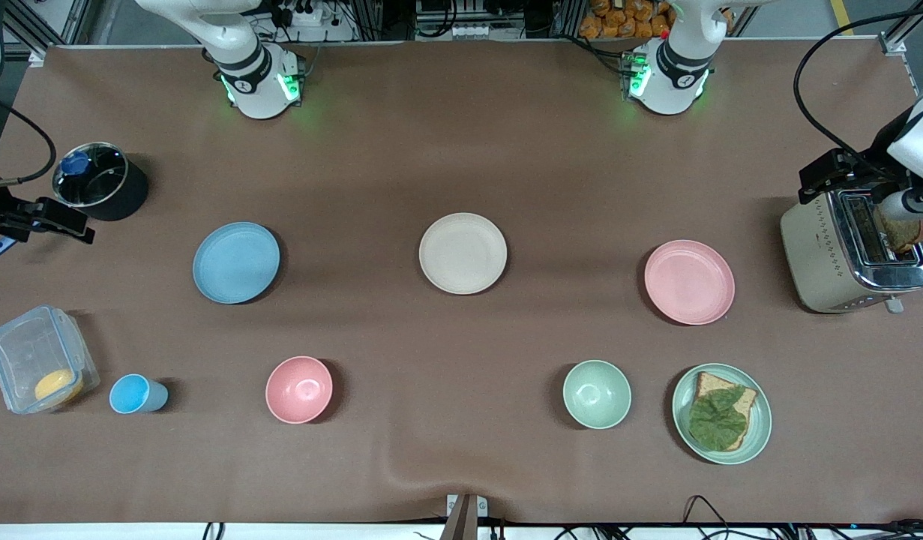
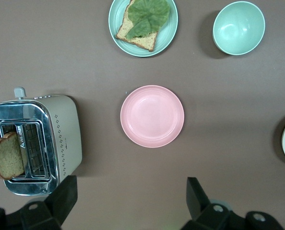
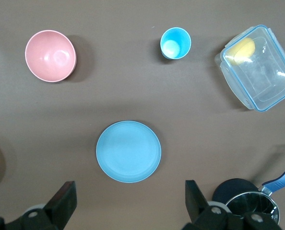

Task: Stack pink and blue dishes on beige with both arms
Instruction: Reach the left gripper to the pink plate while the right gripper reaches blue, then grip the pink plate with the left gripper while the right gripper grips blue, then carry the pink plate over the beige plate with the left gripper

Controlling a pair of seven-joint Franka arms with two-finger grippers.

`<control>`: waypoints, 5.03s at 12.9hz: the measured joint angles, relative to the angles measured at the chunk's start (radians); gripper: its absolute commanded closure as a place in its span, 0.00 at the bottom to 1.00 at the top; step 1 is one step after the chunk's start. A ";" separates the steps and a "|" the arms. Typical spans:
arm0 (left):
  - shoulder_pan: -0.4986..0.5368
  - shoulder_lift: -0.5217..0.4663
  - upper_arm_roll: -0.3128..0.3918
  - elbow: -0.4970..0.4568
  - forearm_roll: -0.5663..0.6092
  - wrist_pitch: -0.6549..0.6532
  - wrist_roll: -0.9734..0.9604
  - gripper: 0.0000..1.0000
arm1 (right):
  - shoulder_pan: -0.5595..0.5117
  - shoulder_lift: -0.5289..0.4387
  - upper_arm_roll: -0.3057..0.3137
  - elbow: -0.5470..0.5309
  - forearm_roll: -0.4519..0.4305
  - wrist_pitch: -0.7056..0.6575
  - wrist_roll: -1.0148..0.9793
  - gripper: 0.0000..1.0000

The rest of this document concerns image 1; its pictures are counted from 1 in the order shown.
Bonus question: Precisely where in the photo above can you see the beige plate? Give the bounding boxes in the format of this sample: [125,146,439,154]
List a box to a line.
[419,213,508,295]

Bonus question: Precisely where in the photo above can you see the blue cup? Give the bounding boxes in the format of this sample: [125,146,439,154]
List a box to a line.
[109,373,169,415]

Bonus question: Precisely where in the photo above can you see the black saucepan blue handle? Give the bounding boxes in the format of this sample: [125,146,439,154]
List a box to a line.
[0,142,149,257]

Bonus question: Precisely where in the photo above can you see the glass lid blue knob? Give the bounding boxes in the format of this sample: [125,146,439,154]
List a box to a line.
[52,142,128,209]

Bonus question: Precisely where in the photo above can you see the green lettuce leaf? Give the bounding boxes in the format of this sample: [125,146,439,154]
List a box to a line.
[688,386,748,452]

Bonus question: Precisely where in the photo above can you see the brown table cloth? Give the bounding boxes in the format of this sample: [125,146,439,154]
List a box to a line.
[0,41,923,526]

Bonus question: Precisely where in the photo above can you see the orange round food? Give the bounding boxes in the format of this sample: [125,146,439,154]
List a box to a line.
[34,369,85,404]

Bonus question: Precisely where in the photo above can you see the bread slice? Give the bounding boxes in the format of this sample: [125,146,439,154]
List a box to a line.
[692,372,758,451]

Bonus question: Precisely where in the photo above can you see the pink bowl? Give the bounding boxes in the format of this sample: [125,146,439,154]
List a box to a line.
[265,355,334,425]

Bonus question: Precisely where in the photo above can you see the pink plate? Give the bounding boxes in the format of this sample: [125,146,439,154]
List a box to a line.
[644,240,736,326]

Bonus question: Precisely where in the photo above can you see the black looped floor cable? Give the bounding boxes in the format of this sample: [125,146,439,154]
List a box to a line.
[682,495,733,535]

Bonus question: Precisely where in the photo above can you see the brown toast slice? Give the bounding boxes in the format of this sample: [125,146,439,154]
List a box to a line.
[877,216,923,254]

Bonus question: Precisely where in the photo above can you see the white power strip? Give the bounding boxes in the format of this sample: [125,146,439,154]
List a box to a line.
[276,0,336,28]

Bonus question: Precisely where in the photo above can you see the beige chrome toaster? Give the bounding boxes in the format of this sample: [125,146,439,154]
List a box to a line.
[780,187,923,314]

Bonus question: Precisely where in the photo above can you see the clear plastic container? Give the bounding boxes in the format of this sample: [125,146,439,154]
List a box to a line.
[0,305,100,415]

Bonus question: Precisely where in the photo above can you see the orange snack bags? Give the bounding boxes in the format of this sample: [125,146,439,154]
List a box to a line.
[579,0,673,41]

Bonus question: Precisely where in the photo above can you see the green bowl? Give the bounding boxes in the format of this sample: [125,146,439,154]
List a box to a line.
[563,360,632,430]

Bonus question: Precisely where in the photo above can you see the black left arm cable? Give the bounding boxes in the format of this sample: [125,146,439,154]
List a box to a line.
[793,6,923,179]

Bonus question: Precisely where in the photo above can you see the metal table clamp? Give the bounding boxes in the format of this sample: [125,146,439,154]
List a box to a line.
[446,493,488,540]

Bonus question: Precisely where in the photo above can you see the blue plate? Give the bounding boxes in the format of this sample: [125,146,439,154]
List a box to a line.
[193,222,281,305]

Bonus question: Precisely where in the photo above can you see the green plate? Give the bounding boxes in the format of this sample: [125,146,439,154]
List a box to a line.
[672,363,772,465]

